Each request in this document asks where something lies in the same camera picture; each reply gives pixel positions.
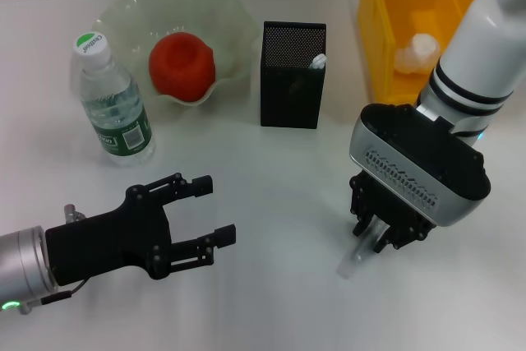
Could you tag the yellow plastic bin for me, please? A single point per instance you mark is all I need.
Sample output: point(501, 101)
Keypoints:
point(378, 38)

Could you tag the black mesh pen holder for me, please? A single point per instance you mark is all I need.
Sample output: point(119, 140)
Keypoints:
point(287, 92)

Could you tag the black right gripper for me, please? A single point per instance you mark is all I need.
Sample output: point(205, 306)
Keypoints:
point(394, 219)

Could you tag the red-orange knitted orange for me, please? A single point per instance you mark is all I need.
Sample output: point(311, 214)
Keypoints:
point(181, 67)

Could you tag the grey pen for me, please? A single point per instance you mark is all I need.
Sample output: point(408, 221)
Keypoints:
point(356, 260)

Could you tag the green and clear pen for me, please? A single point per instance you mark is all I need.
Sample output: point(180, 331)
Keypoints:
point(318, 62)

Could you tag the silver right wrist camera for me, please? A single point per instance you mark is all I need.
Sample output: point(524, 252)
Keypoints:
point(419, 166)

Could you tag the pale green glass fruit plate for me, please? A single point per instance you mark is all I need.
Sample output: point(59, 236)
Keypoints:
point(181, 6)

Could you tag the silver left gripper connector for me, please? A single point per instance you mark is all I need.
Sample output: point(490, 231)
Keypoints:
point(72, 213)

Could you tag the white paper ball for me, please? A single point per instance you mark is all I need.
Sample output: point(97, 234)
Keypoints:
point(419, 51)

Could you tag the clear bottle with green label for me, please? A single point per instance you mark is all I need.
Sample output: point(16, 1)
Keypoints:
point(115, 112)

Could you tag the silver and white left robot arm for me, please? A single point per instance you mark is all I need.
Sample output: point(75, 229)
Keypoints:
point(22, 260)

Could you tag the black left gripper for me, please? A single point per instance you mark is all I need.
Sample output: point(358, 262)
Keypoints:
point(107, 240)

